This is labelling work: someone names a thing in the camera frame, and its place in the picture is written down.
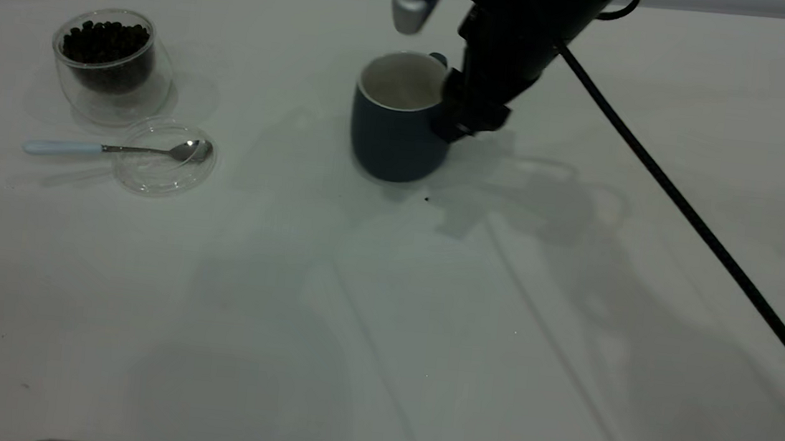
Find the clear glass jar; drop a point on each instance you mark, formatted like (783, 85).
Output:
(109, 101)

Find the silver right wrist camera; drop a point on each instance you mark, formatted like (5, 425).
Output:
(413, 10)

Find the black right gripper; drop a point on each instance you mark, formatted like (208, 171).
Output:
(506, 51)

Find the dark coffee beans pile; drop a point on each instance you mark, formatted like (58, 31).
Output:
(106, 49)

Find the clear round glass lid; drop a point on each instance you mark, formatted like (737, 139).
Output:
(152, 177)

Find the dark grey blue mug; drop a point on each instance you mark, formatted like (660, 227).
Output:
(393, 141)

